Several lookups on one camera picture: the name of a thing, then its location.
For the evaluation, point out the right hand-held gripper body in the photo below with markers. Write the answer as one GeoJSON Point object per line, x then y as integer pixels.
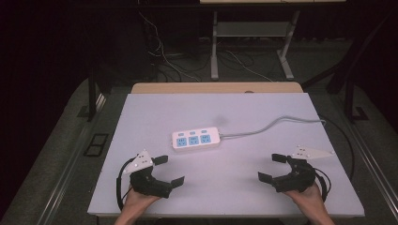
{"type": "Point", "coordinates": [297, 179]}

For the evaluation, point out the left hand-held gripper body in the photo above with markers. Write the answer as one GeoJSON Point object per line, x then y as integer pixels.
{"type": "Point", "coordinates": [147, 182]}

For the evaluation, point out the white power strip blue sockets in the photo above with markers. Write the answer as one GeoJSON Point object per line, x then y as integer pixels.
{"type": "Point", "coordinates": [195, 139]}

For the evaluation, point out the person's left hand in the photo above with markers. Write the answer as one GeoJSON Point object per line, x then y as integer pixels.
{"type": "Point", "coordinates": [136, 201]}

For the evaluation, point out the person's right hand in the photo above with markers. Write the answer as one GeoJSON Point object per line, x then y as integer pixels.
{"type": "Point", "coordinates": [308, 200]}

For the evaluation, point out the white table board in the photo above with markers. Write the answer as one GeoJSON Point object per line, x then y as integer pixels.
{"type": "Point", "coordinates": [219, 187]}

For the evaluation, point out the black metal stand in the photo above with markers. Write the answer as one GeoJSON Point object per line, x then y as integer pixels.
{"type": "Point", "coordinates": [349, 103]}
{"type": "Point", "coordinates": [91, 100]}

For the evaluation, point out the wooden table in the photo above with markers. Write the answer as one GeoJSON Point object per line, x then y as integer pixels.
{"type": "Point", "coordinates": [216, 87]}

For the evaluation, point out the grey metal stand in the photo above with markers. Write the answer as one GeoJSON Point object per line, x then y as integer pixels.
{"type": "Point", "coordinates": [250, 29]}

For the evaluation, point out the metal floor rail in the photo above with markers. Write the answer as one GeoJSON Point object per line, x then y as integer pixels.
{"type": "Point", "coordinates": [372, 162]}
{"type": "Point", "coordinates": [67, 172]}

